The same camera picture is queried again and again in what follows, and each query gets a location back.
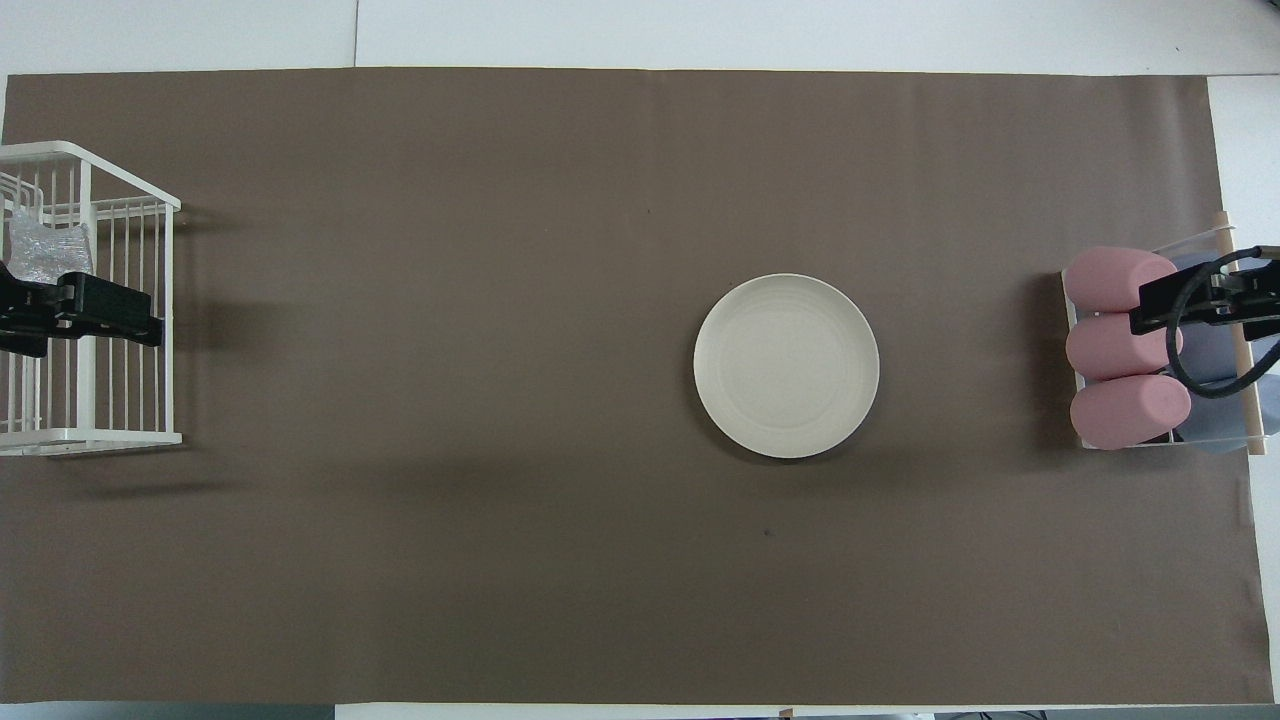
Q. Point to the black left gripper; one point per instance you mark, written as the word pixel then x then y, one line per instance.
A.
pixel 25 315

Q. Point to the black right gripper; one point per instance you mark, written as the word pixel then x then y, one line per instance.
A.
pixel 1250 290

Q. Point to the white wooden cup rack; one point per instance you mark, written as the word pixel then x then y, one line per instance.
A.
pixel 1245 400

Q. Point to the pink plastic cup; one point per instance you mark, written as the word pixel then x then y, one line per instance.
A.
pixel 1105 350
pixel 1130 412
pixel 1105 280

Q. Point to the brown table mat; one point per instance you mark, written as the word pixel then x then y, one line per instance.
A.
pixel 500 400

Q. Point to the cream round plate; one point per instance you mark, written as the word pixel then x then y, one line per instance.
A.
pixel 786 366

